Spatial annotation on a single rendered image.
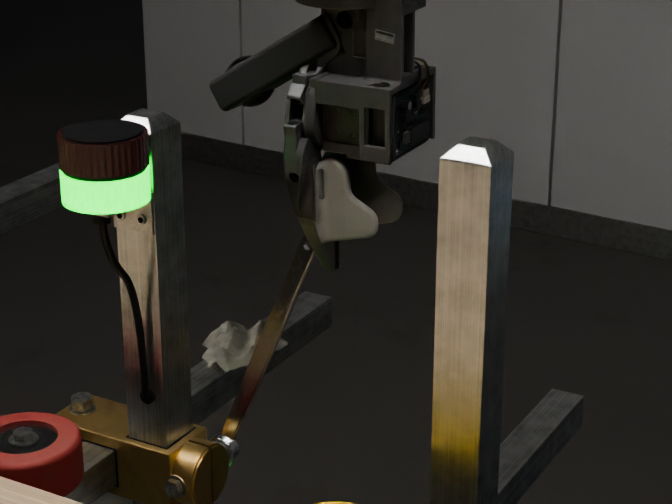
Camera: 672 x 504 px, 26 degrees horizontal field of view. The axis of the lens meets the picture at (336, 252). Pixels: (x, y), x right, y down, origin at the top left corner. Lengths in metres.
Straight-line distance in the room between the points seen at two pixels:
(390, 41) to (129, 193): 0.20
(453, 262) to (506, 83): 2.98
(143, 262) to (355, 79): 0.20
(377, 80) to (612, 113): 2.81
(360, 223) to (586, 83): 2.78
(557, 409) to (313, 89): 0.41
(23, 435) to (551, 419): 0.45
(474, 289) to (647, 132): 2.86
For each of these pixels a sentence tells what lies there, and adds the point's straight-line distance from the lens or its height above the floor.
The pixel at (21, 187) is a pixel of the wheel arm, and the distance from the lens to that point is 1.38.
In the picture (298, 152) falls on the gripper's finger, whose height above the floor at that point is 1.10.
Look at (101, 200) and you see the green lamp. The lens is 0.97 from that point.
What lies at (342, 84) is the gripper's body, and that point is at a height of 1.15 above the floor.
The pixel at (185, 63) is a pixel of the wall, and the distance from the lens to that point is 4.45.
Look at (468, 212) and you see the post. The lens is 0.89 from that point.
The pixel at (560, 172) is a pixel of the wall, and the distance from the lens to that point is 3.87.
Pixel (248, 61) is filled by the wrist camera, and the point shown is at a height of 1.15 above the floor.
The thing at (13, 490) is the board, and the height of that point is 0.90.
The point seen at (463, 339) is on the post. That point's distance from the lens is 0.92.
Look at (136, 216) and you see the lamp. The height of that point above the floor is 1.05.
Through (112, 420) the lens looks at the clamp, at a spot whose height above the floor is 0.87.
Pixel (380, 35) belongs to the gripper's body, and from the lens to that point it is 0.97.
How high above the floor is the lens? 1.40
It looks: 22 degrees down
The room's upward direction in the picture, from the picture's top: straight up
